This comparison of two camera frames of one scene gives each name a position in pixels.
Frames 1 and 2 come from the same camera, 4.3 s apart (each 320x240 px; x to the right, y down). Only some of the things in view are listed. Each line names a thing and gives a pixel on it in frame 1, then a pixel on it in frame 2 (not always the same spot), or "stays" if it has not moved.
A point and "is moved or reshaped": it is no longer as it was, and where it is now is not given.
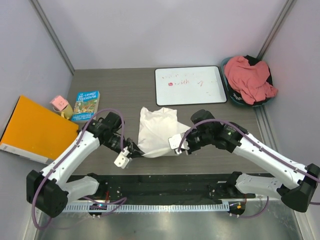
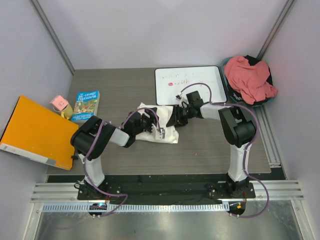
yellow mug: [66, 112] stays
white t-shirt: [155, 128] is moved or reshaped
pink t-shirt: [250, 81] stays
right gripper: [191, 148] to [176, 119]
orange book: [34, 133] stays
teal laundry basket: [224, 75] stays
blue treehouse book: [85, 106] stays
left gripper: [134, 151] to [153, 118]
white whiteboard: [184, 85] stays
